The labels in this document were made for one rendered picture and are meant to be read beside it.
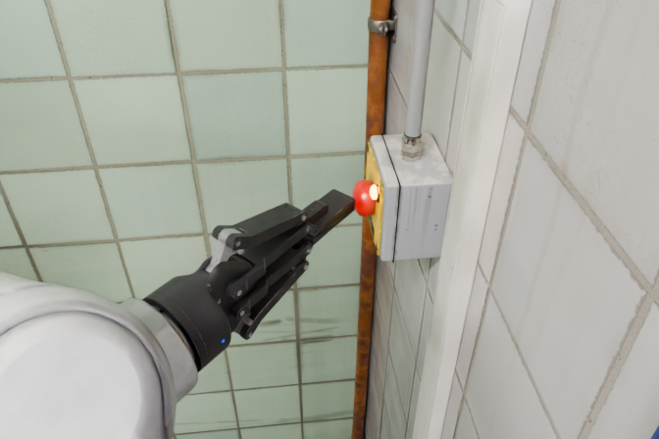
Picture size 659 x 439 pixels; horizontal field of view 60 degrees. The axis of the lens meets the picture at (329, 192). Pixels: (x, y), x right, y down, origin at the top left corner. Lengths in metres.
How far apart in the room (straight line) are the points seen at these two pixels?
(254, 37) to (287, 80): 0.08
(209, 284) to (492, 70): 0.27
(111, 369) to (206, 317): 0.24
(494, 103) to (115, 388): 0.31
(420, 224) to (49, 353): 0.42
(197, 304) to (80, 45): 0.50
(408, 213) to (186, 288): 0.23
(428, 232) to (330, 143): 0.37
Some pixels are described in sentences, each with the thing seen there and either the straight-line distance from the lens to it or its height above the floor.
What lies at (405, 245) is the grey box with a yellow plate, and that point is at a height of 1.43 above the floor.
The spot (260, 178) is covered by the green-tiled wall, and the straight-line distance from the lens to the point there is 0.95.
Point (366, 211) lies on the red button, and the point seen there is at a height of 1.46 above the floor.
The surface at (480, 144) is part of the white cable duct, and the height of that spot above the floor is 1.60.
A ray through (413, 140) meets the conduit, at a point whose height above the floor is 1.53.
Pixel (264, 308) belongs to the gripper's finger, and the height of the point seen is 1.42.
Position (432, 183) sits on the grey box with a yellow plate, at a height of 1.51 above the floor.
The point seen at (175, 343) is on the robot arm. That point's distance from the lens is 0.45.
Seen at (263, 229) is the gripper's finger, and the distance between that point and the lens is 0.50.
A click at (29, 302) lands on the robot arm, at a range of 0.25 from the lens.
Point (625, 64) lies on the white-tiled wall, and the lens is 0.32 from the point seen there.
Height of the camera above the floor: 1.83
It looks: 36 degrees down
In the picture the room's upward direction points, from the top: straight up
